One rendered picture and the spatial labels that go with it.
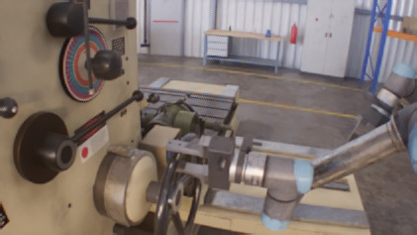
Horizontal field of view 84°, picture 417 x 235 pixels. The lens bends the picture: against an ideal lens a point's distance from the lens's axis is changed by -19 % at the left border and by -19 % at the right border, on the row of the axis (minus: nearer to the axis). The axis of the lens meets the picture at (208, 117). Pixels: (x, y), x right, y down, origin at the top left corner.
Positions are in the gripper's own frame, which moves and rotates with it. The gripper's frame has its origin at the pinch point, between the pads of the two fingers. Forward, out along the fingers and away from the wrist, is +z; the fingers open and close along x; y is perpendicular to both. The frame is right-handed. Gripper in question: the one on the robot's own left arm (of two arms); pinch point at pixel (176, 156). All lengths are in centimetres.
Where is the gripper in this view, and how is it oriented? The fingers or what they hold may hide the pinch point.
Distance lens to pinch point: 66.8
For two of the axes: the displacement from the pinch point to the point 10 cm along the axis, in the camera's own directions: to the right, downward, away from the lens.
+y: -2.5, 6.1, -7.5
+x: 0.2, 7.8, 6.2
